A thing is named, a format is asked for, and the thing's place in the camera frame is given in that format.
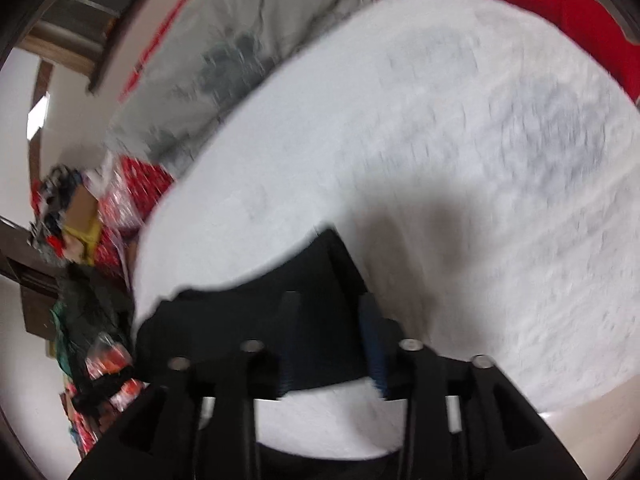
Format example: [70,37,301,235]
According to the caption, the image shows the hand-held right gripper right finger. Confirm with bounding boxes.
[358,293,589,480]

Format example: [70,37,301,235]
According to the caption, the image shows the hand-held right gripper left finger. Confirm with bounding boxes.
[67,291,304,480]

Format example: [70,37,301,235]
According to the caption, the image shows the black pants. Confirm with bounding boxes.
[132,227,401,397]

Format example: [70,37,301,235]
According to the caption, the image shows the red printed packets heap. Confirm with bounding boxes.
[64,332,151,461]

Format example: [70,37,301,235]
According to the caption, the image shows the dark green clothes pile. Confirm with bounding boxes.
[51,262,137,411]

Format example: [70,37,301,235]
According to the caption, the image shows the white quilted mattress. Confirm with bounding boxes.
[131,0,640,462]

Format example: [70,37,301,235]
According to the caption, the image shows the red printed package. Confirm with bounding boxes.
[97,156,177,281]

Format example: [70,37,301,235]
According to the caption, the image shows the yellow box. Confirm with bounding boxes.
[64,222,104,267]

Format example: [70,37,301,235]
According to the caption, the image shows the brown cardboard box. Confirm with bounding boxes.
[64,192,99,235]

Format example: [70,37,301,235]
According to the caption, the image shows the clear plastic bag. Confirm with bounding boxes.
[85,154,123,198]

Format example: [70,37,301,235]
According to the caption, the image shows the dark wooden cabinet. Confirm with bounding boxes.
[0,215,67,337]

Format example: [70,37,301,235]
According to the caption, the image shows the pile of mixed clothes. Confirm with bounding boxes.
[29,164,87,261]

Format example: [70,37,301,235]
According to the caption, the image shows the grey floral quilt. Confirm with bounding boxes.
[102,0,372,181]

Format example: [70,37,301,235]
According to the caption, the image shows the white ceiling light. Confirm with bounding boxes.
[26,95,51,141]

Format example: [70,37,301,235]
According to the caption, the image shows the brown wooden trim strip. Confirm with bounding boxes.
[27,59,54,196]

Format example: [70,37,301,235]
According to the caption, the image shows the beige bed headboard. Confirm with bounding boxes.
[87,0,224,94]

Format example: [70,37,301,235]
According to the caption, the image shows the red blanket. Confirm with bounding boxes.
[457,0,640,107]

